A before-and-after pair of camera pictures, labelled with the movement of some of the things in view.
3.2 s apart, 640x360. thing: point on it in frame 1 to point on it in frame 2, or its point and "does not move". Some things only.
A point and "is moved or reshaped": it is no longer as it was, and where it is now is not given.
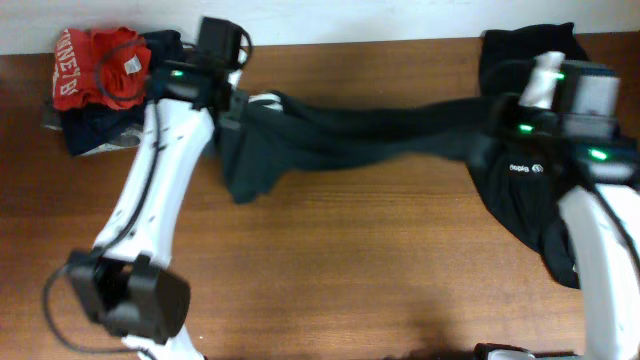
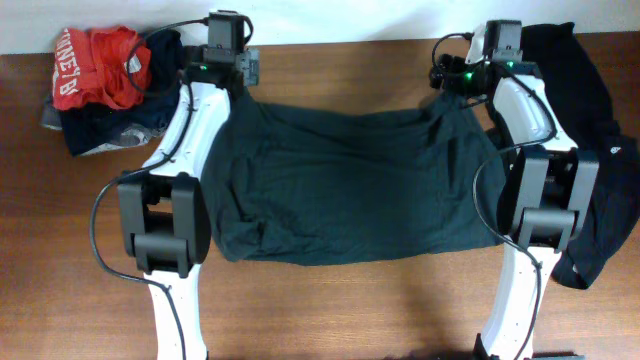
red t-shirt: [107, 67] does not move
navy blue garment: [89, 126] does not move
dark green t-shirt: [263, 135] is moved or reshaped
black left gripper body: [234, 119] to [250, 65]
